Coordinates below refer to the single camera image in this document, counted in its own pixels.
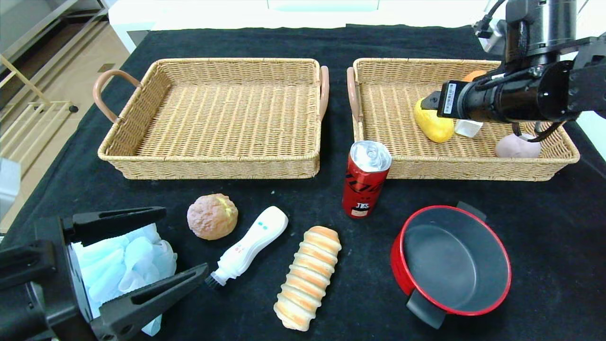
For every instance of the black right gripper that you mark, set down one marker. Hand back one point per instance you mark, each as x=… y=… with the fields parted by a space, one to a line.
x=450 y=99

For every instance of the pale pink round bun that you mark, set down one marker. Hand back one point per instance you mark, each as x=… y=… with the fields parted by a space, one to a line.
x=513 y=148

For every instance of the light blue bath pouf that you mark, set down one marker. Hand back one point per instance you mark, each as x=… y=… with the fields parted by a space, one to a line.
x=128 y=265

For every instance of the orange fruit toy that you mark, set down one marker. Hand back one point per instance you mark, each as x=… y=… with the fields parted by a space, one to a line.
x=475 y=76

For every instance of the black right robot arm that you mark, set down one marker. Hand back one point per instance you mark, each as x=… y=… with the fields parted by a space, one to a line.
x=521 y=94

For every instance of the small white milk carton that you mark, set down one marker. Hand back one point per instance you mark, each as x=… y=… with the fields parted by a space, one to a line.
x=467 y=128

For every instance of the yellow mango toy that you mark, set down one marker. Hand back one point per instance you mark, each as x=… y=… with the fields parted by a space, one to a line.
x=435 y=128

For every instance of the light wooden wheeled rack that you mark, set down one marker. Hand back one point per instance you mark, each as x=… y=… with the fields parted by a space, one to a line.
x=47 y=105

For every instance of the brown crusty round bun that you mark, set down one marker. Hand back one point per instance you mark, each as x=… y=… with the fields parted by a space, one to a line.
x=213 y=217

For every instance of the white handheld brush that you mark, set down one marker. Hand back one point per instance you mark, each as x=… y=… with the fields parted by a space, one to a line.
x=251 y=241

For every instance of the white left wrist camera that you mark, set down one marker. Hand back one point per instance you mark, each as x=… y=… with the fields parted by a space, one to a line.
x=9 y=189

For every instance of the long striped bread roll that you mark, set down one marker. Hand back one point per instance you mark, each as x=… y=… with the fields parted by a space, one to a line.
x=307 y=279

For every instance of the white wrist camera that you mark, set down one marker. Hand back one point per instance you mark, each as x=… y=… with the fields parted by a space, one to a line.
x=494 y=40
x=9 y=189

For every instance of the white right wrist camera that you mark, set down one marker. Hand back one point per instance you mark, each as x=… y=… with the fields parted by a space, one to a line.
x=494 y=40

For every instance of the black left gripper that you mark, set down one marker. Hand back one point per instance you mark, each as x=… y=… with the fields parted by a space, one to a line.
x=56 y=274

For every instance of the red soda can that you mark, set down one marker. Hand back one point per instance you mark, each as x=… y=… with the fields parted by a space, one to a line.
x=364 y=189

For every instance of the grey low shelf unit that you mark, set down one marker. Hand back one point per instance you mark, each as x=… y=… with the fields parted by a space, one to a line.
x=28 y=14

